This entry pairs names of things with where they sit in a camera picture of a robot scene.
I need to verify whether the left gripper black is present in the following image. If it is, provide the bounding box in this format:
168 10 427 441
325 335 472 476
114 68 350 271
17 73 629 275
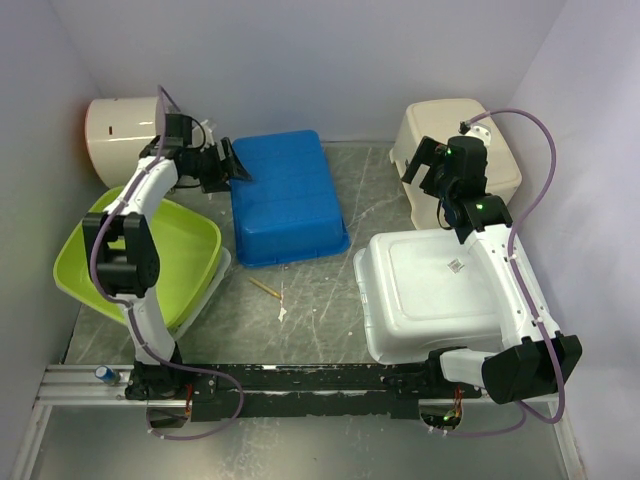
188 138 255 195

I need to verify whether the beige perforated plastic basket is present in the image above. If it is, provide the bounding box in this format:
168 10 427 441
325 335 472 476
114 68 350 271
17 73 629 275
389 98 522 230

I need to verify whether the blue plastic tray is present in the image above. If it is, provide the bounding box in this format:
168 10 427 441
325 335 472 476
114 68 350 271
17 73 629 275
231 130 350 268

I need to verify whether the green plastic basin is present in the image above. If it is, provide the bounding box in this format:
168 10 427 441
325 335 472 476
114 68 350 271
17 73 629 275
53 200 222 331

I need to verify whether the white plastic tub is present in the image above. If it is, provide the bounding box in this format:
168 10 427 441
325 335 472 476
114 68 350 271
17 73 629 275
354 229 502 365

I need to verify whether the clear plastic tray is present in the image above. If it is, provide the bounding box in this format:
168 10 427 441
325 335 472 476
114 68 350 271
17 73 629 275
172 247 231 341

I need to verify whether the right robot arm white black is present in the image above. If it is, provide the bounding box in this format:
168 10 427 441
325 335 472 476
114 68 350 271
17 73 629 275
402 136 582 404

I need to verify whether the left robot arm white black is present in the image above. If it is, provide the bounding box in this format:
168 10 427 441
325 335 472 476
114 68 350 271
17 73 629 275
82 113 252 399

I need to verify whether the white cylindrical container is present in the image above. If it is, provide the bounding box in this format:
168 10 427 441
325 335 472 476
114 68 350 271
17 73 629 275
84 96 160 188

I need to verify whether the small yellow stick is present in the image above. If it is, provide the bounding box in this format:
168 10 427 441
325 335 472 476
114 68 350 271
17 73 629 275
248 277 282 301

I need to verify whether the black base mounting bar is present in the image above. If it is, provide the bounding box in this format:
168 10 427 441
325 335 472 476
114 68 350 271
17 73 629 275
124 362 480 422

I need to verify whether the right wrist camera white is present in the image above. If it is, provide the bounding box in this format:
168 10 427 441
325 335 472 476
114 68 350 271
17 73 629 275
458 111 492 147

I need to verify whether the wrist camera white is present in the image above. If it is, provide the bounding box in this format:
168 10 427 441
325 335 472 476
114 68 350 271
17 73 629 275
197 119 217 149
458 111 492 147

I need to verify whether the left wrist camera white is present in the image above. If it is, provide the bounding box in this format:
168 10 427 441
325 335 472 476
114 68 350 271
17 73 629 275
197 119 217 149

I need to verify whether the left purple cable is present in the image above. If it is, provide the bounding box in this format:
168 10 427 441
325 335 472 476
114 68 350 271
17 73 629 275
87 84 246 443

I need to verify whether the purple cable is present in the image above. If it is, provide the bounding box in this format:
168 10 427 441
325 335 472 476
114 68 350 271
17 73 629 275
87 84 246 443
432 107 569 437

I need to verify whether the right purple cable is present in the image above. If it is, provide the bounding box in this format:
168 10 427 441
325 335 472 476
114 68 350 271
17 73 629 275
432 107 569 437

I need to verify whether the aluminium rail frame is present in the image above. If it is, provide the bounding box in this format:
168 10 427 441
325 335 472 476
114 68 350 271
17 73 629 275
12 365 586 479

